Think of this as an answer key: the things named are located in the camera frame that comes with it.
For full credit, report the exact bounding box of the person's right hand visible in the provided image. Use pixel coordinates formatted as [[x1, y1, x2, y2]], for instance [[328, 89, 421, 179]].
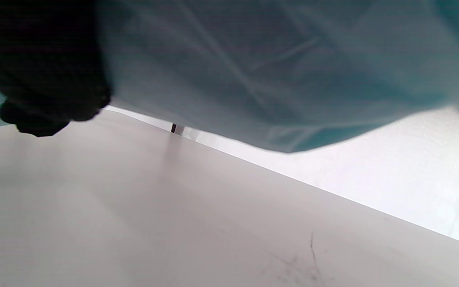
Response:
[[0, 0, 112, 137]]

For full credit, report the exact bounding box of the light blue gift wrapping paper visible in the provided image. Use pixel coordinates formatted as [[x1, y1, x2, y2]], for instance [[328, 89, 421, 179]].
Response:
[[0, 0, 459, 154]]

